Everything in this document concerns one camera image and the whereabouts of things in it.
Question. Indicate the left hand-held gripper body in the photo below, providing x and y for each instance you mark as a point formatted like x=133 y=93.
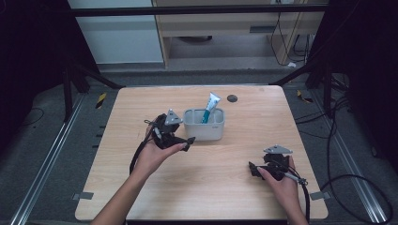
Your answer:
x=165 y=134

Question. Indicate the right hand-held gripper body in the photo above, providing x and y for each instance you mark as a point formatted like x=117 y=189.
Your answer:
x=277 y=162

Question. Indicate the grey plastic container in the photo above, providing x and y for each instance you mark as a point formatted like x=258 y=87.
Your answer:
x=204 y=129

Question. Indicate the white and teal toothpaste tube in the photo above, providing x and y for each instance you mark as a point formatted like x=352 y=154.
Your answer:
x=213 y=101

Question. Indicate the person's left hand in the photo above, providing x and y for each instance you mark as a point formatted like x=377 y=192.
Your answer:
x=151 y=159

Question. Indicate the person's right hand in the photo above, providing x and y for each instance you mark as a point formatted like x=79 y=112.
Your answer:
x=283 y=190

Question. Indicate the grey tape piece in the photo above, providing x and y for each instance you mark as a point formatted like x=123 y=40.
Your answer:
x=319 y=195
x=83 y=196

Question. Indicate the dark round table grommet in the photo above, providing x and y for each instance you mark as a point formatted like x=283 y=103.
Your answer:
x=232 y=98

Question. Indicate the yellow and black tape strip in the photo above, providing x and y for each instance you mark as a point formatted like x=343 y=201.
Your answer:
x=101 y=100
x=305 y=97

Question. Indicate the black metal stand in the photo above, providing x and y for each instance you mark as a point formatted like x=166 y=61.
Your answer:
x=67 y=93
x=327 y=90

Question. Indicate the small white plug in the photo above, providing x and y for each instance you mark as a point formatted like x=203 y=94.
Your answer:
x=291 y=64

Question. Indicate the white cabinet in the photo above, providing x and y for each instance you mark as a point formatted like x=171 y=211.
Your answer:
x=122 y=40

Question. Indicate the light wooden desk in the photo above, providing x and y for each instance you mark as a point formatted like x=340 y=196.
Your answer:
x=219 y=23

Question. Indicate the black curtain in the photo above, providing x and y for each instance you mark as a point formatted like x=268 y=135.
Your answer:
x=369 y=78
x=31 y=62

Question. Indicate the black metal crossbar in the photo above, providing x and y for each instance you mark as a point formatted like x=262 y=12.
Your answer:
x=194 y=10

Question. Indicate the aluminium floor rail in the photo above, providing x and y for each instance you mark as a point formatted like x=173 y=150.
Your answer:
x=47 y=162
x=350 y=162

